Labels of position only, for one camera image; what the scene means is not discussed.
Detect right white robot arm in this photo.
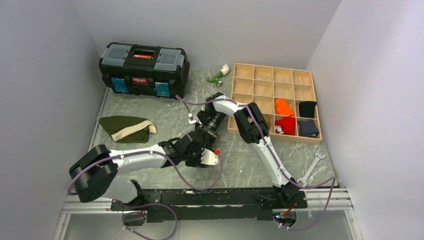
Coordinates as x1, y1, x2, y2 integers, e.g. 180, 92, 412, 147
201, 92, 301, 208

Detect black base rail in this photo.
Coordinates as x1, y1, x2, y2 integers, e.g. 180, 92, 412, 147
110, 187, 308, 223

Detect purple cable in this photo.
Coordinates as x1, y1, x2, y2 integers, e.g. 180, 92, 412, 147
175, 95, 337, 232
66, 150, 224, 240

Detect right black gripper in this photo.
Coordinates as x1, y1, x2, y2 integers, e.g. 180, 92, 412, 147
197, 112, 227, 150

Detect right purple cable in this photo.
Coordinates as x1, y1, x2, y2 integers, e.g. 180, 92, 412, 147
175, 95, 337, 232

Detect black rolled underwear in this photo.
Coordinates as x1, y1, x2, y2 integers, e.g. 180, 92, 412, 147
298, 101, 317, 119

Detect orange rolled underwear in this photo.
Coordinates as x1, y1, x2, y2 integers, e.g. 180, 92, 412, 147
274, 98, 295, 116

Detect wooden compartment tray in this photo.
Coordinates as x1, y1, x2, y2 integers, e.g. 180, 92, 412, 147
231, 63, 323, 144

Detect black plastic toolbox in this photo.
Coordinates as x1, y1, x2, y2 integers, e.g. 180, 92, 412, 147
98, 42, 190, 99

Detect silver wrench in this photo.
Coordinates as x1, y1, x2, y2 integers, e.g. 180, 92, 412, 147
297, 149, 326, 187

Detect aluminium frame rail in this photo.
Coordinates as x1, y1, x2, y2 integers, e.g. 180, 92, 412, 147
52, 86, 115, 240

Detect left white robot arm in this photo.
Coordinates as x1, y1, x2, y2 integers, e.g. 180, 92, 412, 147
68, 131, 217, 210

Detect navy blue rolled underwear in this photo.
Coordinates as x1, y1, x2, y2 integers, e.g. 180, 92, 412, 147
297, 119, 320, 138

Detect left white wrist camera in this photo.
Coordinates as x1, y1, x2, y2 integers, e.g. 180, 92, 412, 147
200, 148, 220, 166

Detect green and white pipe fitting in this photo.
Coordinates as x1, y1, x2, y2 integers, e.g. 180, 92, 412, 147
207, 64, 230, 87

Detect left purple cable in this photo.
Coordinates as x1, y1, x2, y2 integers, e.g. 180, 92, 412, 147
66, 150, 224, 240

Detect olive green underwear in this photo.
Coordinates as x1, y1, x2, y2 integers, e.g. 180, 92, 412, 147
98, 115, 157, 144

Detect red rolled underwear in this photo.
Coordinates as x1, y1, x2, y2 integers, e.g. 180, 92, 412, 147
274, 116, 296, 136

